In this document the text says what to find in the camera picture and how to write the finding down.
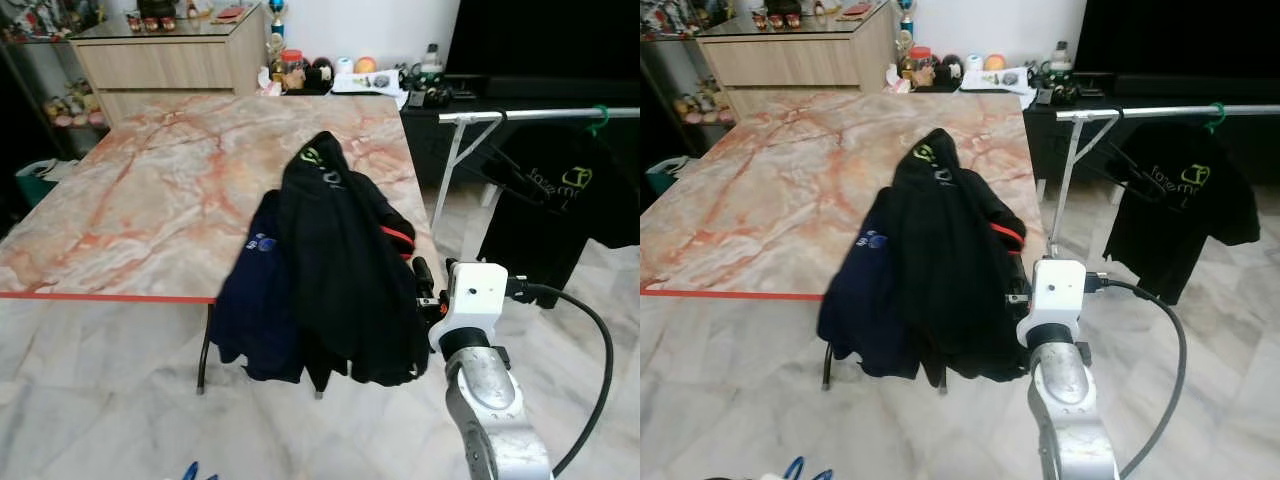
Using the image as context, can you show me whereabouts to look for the marble pattern table red edge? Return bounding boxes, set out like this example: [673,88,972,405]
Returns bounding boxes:
[640,92,1051,393]
[0,93,444,399]

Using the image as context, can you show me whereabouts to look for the white paper stack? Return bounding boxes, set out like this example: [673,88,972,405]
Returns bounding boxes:
[960,67,1036,96]
[330,70,409,98]

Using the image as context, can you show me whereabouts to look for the navy blue shirt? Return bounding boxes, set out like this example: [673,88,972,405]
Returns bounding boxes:
[815,188,906,379]
[208,190,306,384]

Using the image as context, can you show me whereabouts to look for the silver metal clothes rack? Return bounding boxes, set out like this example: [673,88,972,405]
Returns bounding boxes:
[430,106,640,236]
[1048,104,1280,261]

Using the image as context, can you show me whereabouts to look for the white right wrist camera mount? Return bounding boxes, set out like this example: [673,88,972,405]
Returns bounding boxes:
[430,260,513,353]
[1017,258,1089,351]

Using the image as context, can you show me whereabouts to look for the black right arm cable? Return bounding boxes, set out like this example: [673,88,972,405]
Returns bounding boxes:
[505,275,614,479]
[1085,272,1189,479]

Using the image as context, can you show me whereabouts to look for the teal white bag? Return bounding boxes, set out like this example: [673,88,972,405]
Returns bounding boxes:
[645,155,691,196]
[15,158,69,208]

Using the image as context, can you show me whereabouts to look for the display shelf with figurines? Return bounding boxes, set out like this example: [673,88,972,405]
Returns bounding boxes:
[640,0,736,131]
[0,0,111,136]

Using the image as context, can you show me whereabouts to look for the black flat screen television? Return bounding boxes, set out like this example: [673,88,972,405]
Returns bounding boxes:
[1073,0,1280,76]
[445,0,640,79]

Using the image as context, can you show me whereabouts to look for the black television console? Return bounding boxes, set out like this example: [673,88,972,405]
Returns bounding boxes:
[400,88,640,201]
[1023,88,1280,196]

